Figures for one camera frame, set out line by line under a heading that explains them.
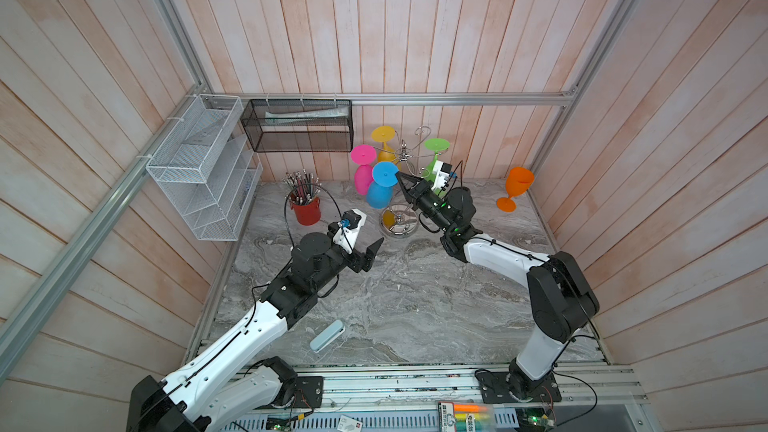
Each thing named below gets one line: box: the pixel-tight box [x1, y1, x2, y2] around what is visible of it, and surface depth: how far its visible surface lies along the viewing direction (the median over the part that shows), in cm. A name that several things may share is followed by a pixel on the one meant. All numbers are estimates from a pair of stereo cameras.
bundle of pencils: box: [282, 168, 322, 205], surface depth 102 cm
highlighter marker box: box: [437, 402, 494, 432], surface depth 70 cm
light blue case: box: [310, 319, 346, 354], surface depth 81 cm
